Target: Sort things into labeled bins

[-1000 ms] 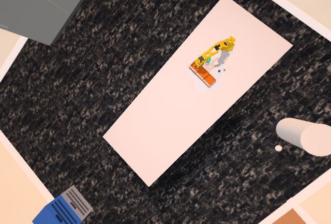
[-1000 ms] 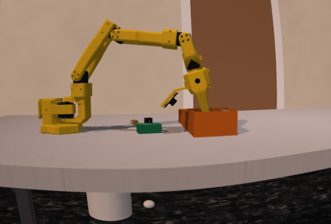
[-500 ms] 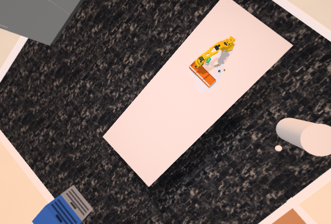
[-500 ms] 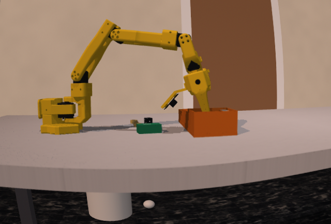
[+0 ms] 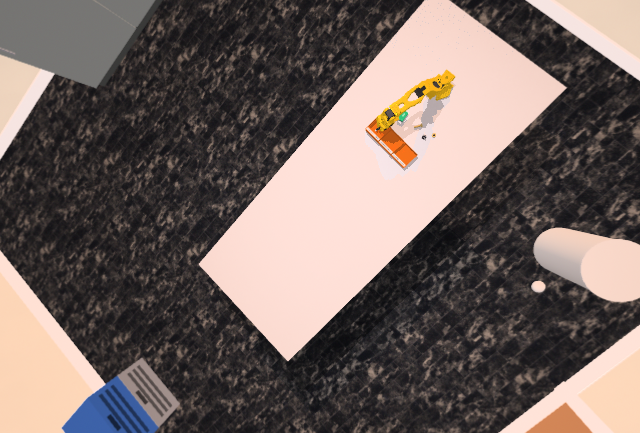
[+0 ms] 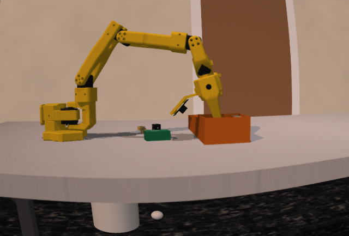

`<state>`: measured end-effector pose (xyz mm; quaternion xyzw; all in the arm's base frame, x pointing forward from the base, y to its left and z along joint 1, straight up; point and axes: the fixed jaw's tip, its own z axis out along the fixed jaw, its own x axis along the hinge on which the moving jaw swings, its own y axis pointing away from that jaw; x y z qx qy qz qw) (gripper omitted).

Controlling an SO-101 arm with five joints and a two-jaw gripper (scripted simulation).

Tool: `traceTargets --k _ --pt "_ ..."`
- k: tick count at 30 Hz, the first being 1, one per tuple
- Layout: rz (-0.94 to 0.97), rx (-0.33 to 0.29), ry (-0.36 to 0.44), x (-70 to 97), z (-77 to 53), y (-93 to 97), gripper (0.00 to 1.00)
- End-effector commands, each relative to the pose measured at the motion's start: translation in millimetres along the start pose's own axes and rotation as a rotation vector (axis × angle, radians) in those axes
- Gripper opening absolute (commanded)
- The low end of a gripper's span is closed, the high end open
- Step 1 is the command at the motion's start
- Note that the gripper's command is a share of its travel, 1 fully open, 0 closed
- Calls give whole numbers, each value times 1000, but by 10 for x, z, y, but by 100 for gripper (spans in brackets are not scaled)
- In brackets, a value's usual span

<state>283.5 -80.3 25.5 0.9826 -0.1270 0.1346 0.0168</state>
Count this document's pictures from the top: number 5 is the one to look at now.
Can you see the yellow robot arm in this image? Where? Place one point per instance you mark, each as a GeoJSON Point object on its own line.
{"type": "Point", "coordinates": [431, 87]}

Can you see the orange labelled storage bins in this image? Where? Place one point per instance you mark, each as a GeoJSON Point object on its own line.
{"type": "Point", "coordinates": [392, 143]}

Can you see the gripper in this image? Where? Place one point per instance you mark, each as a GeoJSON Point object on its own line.
{"type": "Point", "coordinates": [380, 123]}

